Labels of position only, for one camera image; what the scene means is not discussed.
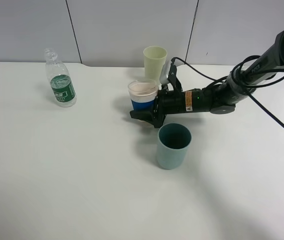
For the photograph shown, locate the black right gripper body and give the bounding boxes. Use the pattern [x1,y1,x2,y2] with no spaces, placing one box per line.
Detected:
[152,87,211,128]

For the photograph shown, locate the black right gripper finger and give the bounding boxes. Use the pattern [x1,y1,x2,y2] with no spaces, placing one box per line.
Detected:
[130,109,154,124]

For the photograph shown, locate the glass cup with blue sleeve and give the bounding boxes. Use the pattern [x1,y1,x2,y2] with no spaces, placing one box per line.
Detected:
[128,79,159,112]

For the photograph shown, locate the clear bottle with green label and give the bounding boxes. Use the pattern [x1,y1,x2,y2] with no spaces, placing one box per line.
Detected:
[44,48,77,108]

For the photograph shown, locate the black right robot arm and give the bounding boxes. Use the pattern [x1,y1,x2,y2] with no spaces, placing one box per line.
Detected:
[130,31,284,128]

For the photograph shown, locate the teal plastic cup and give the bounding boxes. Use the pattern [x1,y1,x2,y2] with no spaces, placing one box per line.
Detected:
[156,123,192,170]

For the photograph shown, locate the pale green plastic cup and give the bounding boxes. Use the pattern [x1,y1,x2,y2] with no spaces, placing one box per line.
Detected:
[143,46,167,84]

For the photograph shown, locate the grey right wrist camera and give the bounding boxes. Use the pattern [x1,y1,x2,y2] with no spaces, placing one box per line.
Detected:
[159,60,177,85]

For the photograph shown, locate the black right camera cable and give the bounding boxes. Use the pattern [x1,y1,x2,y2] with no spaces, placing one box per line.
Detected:
[170,54,284,143]

